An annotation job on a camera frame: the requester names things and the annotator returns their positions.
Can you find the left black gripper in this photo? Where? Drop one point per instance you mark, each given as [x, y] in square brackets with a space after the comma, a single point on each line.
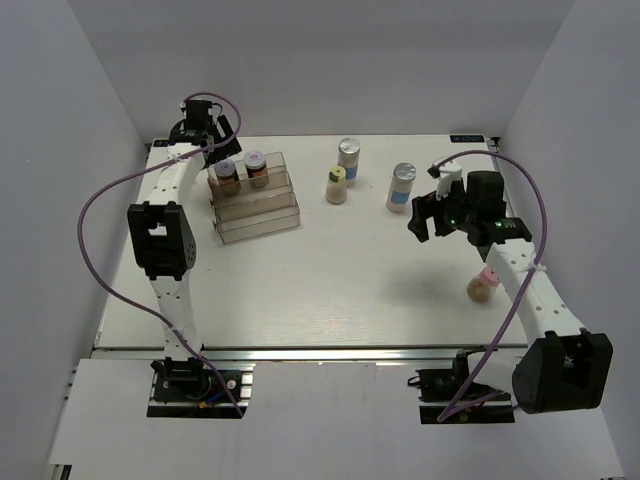
[224, 150]

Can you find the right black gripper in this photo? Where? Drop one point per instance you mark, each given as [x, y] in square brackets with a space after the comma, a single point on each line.
[427, 206]

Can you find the silver lid blue-label shaker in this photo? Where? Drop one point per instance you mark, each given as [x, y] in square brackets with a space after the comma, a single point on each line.
[403, 177]

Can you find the dark jar silver lid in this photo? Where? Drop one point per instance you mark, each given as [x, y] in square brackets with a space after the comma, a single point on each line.
[227, 177]

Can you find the dark jar red label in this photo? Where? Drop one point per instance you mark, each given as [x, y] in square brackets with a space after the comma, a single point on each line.
[256, 168]

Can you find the yellow lid spice bottle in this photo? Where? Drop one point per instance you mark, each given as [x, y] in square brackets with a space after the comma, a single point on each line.
[336, 189]

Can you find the pink lid spice bottle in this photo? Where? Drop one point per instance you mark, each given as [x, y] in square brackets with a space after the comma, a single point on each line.
[481, 288]

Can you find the tall silver lid shaker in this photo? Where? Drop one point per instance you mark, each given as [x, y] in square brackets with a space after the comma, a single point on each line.
[348, 158]

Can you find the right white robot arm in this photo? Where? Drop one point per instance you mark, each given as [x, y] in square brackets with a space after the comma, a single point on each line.
[565, 367]

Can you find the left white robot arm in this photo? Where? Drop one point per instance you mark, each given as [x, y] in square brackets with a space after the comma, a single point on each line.
[164, 245]

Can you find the blue corner sticker right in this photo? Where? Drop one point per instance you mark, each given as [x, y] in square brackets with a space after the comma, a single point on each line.
[466, 138]

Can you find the clear tiered acrylic rack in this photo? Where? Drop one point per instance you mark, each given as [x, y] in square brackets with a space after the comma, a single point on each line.
[255, 212]

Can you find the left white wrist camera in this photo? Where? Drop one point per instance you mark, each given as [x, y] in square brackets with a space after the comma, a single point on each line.
[186, 104]

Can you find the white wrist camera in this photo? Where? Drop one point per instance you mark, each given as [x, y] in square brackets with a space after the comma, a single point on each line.
[446, 173]
[186, 104]

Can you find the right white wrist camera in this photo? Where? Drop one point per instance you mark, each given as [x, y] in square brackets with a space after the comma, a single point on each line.
[446, 173]

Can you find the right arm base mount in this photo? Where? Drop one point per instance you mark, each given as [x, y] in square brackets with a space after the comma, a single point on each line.
[437, 386]

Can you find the aluminium table front rail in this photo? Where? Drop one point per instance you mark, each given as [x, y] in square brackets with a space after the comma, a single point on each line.
[304, 354]

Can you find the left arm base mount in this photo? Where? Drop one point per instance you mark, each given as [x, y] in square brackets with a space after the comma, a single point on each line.
[191, 390]

